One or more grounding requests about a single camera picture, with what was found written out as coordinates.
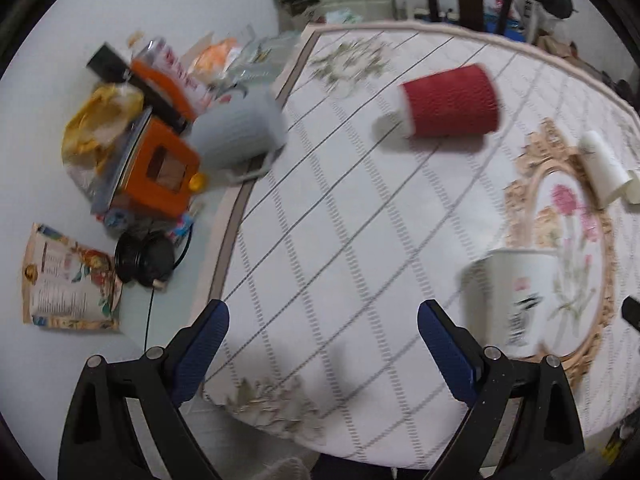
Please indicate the white paper cup black calligraphy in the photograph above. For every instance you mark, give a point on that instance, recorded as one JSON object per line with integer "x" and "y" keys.
{"x": 507, "y": 297}

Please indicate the white red-lettered snack bag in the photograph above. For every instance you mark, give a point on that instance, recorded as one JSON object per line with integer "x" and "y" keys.
{"x": 158, "y": 64}

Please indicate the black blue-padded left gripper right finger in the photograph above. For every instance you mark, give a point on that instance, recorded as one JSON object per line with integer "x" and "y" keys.
{"x": 546, "y": 432}

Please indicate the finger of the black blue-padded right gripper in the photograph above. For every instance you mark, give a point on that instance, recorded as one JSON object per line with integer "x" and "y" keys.
{"x": 631, "y": 312}

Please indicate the black round cable reel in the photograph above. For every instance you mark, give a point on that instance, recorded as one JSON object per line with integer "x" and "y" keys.
{"x": 149, "y": 260}

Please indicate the red corrugated paper cup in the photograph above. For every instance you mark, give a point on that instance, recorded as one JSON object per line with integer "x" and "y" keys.
{"x": 459, "y": 102}

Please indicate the clear glass ashtray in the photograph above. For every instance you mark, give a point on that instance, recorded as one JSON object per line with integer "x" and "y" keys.
{"x": 262, "y": 60}

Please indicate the floral diamond-pattern tablecloth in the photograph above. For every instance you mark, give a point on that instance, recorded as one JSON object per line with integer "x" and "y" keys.
{"x": 324, "y": 261}

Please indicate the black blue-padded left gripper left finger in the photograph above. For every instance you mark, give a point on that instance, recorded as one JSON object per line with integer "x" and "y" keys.
{"x": 99, "y": 441}

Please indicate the yellow plastic bag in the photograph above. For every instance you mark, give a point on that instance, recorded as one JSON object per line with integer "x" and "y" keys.
{"x": 90, "y": 136}

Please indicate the orange white plastic wrapper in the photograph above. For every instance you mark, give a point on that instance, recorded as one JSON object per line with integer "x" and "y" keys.
{"x": 209, "y": 59}

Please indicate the white paper cup grass print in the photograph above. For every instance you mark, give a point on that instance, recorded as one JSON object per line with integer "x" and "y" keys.
{"x": 607, "y": 175}

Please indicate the grey ribbed plastic mug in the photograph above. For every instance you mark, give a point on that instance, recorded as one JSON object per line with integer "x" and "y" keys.
{"x": 241, "y": 134}

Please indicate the colourful printed leaflet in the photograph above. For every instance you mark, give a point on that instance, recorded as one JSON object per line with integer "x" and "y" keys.
{"x": 67, "y": 285}

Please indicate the orange cardboard box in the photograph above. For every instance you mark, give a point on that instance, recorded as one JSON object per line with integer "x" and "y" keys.
{"x": 153, "y": 175}

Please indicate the white paper cup lying far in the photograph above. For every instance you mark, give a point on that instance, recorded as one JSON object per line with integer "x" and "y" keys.
{"x": 632, "y": 190}

